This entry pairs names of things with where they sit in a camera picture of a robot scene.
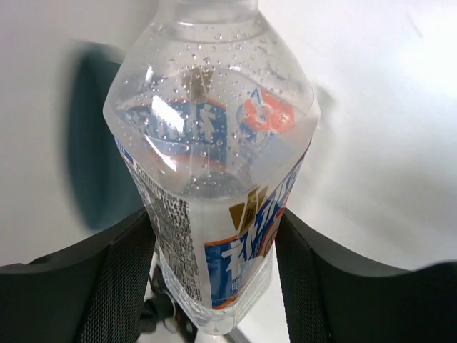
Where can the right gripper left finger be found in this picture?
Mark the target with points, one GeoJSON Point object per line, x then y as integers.
{"type": "Point", "coordinates": [92, 291]}

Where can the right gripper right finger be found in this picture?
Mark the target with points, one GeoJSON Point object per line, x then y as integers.
{"type": "Point", "coordinates": [332, 294]}

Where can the clear labelled square bottle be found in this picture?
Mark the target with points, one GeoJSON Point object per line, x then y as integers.
{"type": "Point", "coordinates": [213, 115]}

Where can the dark green plastic bin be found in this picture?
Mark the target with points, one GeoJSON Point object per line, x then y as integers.
{"type": "Point", "coordinates": [104, 192]}

